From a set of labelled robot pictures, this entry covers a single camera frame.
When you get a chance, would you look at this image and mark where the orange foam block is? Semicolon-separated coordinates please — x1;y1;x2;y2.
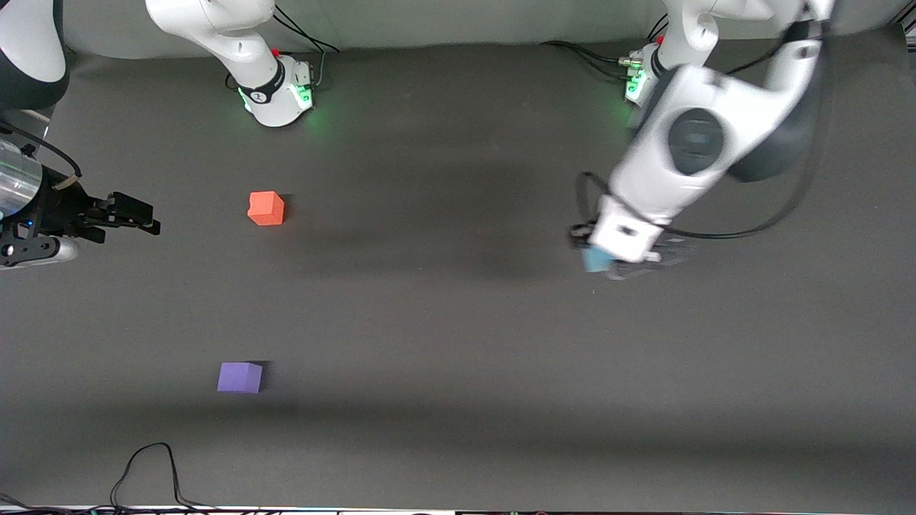
247;191;286;227

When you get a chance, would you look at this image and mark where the purple foam block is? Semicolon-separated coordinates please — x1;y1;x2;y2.
217;362;264;395

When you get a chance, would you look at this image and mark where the dark grey table mat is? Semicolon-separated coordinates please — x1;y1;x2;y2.
0;25;916;513

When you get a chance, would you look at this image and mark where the black left arm wrist cable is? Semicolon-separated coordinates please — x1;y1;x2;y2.
575;21;831;241

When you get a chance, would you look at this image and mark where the black left arm base cable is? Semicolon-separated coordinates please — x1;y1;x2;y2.
540;13;670;81

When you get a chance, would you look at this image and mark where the black arm base cable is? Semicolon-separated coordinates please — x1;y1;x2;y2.
225;6;341;90
540;13;670;81

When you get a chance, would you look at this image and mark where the thin black looped cable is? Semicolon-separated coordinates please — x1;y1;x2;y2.
0;442;337;515

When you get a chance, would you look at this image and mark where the black right arm base cable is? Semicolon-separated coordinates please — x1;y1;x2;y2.
225;6;341;90

